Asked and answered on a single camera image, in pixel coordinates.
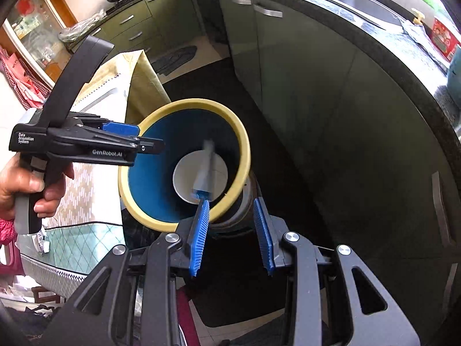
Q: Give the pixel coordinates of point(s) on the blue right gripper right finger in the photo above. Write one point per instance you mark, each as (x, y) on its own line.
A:
(264, 237)

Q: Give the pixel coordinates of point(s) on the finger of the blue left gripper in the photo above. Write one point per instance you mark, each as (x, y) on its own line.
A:
(121, 129)

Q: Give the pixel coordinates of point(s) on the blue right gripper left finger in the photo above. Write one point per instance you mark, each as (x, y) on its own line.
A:
(197, 237)

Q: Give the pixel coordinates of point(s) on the red instant noodle bucket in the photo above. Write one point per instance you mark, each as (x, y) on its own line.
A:
(185, 173)

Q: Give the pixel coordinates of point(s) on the clear plastic bottle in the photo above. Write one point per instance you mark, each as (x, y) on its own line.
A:
(204, 181)

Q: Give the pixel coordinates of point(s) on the yellow rimmed blue trash bin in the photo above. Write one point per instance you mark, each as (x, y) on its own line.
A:
(158, 190)

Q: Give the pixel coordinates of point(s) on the person's left hand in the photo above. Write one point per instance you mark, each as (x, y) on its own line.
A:
(16, 179)

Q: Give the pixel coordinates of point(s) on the patterned tablecloth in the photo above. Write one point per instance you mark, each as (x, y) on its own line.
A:
(88, 221)

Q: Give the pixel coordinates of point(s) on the red checked apron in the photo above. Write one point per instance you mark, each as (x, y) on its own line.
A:
(28, 89)

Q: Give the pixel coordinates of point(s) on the dark floor mat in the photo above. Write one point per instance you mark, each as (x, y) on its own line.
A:
(168, 63)

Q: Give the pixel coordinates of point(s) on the clear plastic bag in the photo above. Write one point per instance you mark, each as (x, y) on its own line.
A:
(71, 34)

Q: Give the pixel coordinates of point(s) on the glass sliding door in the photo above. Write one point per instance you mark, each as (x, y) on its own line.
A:
(33, 27)

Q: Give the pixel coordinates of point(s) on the green lower cabinets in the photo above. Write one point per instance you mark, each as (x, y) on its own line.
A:
(349, 138)

